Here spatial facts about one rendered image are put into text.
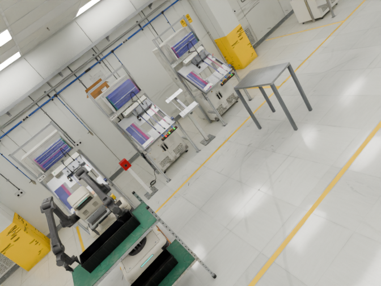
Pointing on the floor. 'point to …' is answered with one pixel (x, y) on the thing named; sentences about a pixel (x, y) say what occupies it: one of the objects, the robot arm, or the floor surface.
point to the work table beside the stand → (274, 72)
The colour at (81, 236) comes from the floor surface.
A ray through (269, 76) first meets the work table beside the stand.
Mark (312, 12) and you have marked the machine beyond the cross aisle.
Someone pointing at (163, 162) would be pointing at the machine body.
